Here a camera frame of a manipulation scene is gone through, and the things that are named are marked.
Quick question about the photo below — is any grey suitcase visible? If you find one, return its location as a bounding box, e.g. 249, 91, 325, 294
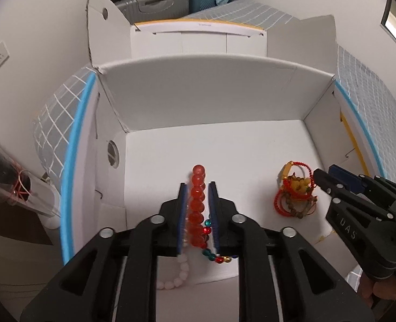
112, 0, 190, 25

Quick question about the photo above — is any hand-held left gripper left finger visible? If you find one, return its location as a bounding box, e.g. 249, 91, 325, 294
20, 183, 188, 322

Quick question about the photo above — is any yellow bead bracelet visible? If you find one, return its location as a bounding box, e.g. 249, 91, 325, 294
292, 178, 311, 193

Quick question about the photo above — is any red cord bracelet wooden tube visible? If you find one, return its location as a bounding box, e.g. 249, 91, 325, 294
278, 161, 314, 195

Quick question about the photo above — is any multicolour glass bead bracelet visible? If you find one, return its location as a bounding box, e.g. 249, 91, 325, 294
201, 219, 240, 265

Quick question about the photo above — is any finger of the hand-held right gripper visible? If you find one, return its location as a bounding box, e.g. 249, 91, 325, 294
329, 164, 396, 205
313, 168, 360, 205

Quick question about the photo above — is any clear plastic bag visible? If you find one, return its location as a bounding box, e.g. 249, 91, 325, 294
0, 129, 63, 218

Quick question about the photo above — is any brown wooden bead bracelet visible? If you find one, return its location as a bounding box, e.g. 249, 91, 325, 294
283, 173, 319, 217

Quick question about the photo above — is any red bead bracelet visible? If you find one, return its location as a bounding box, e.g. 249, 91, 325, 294
189, 164, 208, 247

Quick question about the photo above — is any white bead bracelet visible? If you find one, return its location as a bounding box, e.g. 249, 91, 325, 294
156, 253, 190, 291

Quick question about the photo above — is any printed cardboard box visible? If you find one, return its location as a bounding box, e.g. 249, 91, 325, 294
60, 0, 383, 286

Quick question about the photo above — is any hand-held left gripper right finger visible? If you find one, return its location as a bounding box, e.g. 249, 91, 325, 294
209, 181, 376, 322

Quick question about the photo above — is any person's right hand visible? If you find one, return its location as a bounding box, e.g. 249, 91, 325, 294
359, 273, 396, 309

